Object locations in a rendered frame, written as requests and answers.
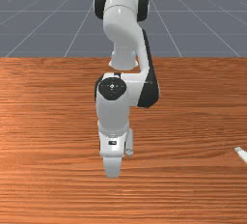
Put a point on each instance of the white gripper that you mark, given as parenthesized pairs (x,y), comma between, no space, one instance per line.
(112,150)

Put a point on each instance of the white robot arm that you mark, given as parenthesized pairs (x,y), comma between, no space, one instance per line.
(122,57)

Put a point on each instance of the grey USB stick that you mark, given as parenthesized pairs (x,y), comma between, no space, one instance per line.
(241,153)

